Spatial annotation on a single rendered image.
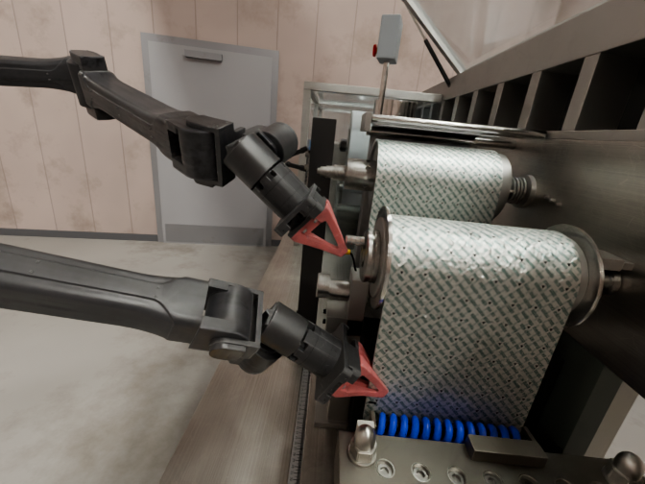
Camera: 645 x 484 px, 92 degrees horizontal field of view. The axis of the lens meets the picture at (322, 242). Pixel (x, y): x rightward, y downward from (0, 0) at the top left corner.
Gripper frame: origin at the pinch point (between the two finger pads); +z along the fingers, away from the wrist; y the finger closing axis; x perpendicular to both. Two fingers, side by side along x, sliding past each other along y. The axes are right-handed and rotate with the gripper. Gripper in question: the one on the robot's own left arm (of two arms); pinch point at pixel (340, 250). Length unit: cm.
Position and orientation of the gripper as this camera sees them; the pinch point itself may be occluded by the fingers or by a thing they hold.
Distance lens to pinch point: 44.9
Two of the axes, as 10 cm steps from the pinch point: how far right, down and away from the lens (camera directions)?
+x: 7.2, -6.5, -2.6
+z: 6.9, 6.9, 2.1
